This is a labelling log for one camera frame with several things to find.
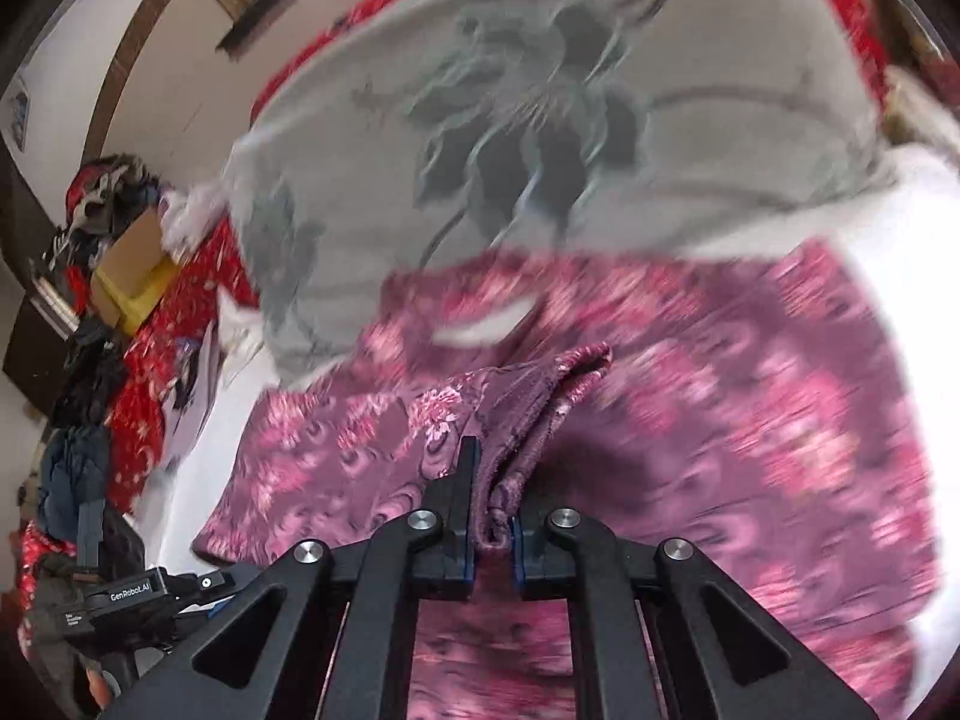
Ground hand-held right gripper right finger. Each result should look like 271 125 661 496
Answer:
509 502 880 720

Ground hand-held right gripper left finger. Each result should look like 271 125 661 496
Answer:
105 437 482 720

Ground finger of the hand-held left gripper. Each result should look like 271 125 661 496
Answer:
169 568 260 617

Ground purple floral garment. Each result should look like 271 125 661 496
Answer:
191 240 946 720

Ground red and black clothes pile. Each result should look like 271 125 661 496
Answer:
49 154 167 263

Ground person's left hand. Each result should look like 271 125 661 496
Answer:
85 664 115 717

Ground blue jeans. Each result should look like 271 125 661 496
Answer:
37 426 113 545

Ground black hanging garment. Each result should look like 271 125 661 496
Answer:
52 315 130 432

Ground red floral bedsheet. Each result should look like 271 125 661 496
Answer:
109 0 893 515

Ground dark wooden cabinet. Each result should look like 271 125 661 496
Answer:
2 292 80 415

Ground yellow plastic box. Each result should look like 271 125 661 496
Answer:
90 255 181 337

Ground cardboard box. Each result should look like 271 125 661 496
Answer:
90 206 181 316

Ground white crumpled cloth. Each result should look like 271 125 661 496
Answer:
160 184 232 250

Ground white bed sheet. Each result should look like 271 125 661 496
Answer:
154 142 960 713

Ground grey floral blanket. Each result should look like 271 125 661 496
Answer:
221 0 901 391

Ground beige cloth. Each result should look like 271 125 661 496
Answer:
877 52 960 155

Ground wall poster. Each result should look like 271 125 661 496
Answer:
0 86 35 149

